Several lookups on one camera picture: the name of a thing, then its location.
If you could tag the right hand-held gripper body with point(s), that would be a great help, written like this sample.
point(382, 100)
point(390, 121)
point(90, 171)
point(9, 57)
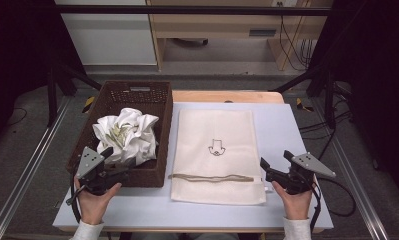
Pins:
point(303, 170)

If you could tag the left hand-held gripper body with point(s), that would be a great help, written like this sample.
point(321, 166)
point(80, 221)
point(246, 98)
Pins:
point(90, 163)

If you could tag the white garment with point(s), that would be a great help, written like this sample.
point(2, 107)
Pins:
point(133, 133)

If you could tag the brown woven basket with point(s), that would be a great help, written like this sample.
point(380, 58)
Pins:
point(120, 96)

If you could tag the person's right hand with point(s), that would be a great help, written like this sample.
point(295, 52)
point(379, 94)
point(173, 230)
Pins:
point(295, 203)

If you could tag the person's left hand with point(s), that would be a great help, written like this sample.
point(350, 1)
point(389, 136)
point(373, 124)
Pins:
point(93, 203)

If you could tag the yellow black floor tape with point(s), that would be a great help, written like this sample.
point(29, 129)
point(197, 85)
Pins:
point(302, 105)
point(88, 104)

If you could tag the black metal stand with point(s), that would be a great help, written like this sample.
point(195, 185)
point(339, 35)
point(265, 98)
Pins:
point(328, 96)
point(52, 93)

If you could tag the white cabinet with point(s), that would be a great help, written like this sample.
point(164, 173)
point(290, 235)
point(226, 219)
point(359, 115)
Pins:
point(110, 40)

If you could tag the black curtain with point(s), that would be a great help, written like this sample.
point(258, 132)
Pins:
point(17, 50)
point(373, 66)

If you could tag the light wooden desk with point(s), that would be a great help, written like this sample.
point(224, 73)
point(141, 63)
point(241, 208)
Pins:
point(220, 23)

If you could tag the aluminium floor rail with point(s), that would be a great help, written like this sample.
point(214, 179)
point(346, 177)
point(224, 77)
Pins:
point(353, 173)
point(27, 166)

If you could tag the black horizontal frame bar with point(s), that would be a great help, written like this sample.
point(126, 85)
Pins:
point(187, 10)

